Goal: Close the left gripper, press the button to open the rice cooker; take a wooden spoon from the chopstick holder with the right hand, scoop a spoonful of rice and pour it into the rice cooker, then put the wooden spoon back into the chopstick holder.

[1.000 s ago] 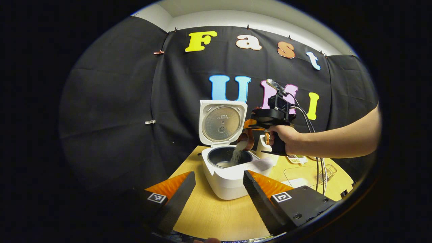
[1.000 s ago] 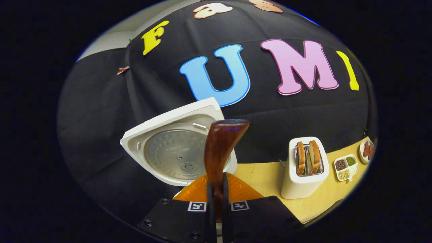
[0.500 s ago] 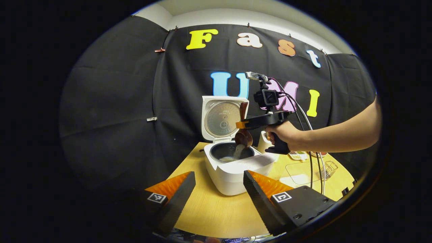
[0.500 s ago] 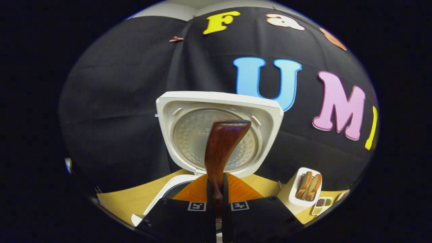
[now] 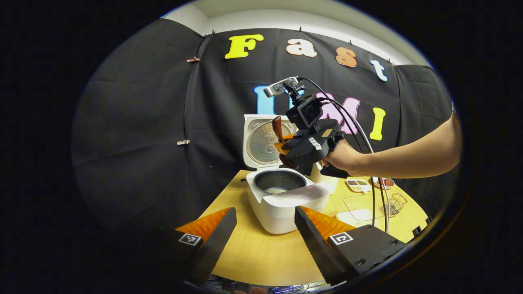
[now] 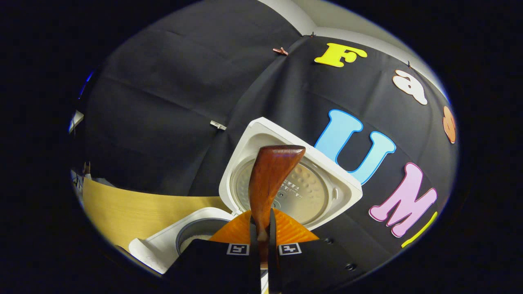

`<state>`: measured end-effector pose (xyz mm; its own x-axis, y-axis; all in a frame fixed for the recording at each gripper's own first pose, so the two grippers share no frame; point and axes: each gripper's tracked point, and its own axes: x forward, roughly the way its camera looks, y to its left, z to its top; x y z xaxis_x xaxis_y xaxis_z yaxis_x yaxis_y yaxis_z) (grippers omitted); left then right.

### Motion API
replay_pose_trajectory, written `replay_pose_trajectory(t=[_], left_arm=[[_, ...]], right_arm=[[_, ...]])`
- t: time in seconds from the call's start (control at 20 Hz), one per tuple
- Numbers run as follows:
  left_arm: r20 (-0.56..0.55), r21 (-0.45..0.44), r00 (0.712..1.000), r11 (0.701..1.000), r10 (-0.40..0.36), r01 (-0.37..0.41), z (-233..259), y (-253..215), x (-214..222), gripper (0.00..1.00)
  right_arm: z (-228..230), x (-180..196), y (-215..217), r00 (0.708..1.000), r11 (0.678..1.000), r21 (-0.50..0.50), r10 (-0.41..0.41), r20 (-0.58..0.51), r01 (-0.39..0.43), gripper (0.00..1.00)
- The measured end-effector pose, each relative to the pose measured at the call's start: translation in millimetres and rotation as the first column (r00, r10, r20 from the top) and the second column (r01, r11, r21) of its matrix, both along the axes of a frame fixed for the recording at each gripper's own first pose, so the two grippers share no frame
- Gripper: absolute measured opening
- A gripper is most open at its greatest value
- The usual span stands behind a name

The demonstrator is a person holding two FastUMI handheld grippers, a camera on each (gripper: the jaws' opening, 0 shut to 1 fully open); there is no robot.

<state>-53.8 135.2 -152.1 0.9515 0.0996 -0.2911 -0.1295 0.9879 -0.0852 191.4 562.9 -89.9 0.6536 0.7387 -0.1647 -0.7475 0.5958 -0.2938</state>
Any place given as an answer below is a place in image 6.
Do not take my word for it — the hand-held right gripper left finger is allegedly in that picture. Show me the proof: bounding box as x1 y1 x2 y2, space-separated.
163 209 261 294

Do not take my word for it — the white rice cooker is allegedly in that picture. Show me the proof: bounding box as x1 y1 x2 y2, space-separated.
129 117 363 275

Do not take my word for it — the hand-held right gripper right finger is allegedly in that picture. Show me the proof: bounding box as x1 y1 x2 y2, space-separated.
268 207 368 294

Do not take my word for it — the brown wooden spoon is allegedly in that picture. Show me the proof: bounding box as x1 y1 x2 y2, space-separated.
248 145 306 266

